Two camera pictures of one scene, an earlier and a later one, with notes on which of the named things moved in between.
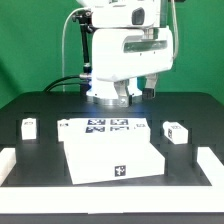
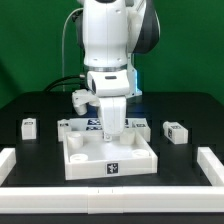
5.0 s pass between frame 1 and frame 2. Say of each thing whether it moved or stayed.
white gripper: moved
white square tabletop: moved
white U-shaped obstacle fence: stayed
